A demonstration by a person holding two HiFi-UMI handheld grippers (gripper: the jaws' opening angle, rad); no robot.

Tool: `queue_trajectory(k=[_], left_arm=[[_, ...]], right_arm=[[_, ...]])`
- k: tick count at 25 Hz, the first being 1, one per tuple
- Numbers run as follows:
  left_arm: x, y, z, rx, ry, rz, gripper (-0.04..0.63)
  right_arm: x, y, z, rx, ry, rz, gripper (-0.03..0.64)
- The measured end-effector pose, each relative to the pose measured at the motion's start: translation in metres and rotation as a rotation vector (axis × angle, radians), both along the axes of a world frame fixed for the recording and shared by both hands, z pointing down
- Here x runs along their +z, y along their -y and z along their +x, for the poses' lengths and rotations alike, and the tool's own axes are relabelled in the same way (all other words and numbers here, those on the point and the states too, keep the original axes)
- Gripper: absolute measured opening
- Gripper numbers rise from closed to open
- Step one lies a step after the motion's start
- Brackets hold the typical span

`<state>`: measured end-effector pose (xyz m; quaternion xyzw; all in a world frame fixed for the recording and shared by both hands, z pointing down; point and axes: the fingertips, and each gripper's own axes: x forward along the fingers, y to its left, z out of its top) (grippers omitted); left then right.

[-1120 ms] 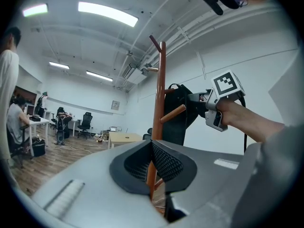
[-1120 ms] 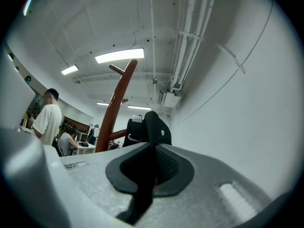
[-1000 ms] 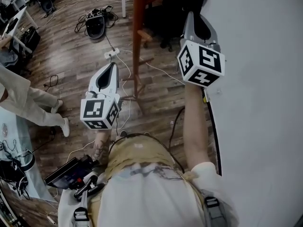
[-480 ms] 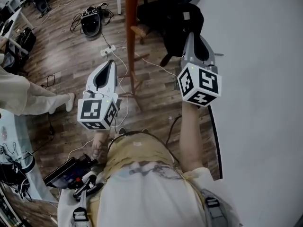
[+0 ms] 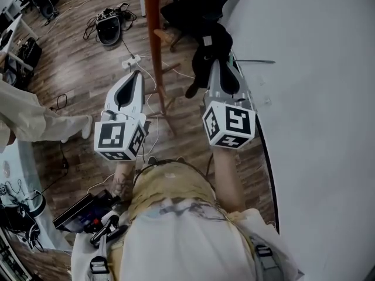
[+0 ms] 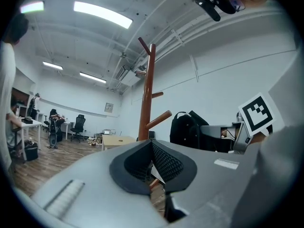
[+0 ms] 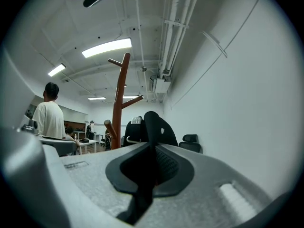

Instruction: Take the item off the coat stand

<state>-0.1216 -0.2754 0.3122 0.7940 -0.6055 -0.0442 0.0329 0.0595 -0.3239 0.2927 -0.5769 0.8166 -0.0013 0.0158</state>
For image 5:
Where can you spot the person's white shirt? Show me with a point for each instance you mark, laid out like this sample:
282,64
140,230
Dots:
181,244

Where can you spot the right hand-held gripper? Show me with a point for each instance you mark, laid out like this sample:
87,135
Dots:
230,124

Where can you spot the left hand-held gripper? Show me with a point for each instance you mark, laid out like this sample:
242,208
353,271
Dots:
112,137

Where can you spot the black fabric item with tag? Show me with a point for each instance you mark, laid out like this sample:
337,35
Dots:
215,37

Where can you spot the white power strip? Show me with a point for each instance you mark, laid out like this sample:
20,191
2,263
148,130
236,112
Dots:
131,62

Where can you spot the black headset on floor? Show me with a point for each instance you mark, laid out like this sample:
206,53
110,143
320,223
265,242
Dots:
107,29

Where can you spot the black waist-mounted device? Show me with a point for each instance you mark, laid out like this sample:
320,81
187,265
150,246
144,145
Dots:
85,215

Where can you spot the white round device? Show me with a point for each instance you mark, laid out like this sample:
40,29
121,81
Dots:
37,203

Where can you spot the person's right forearm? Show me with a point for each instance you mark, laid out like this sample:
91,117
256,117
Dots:
228,180

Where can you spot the black bag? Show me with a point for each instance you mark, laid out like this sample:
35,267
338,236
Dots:
27,53

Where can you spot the white desk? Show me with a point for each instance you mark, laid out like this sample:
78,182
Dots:
13,29

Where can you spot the person's left forearm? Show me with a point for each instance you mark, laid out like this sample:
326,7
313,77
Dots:
123,180

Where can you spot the black garment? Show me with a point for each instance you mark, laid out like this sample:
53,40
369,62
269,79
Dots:
190,13

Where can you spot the thin grey metal rod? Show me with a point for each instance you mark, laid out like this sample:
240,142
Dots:
255,61

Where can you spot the person's beige trousers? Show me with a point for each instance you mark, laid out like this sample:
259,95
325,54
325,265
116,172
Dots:
173,186

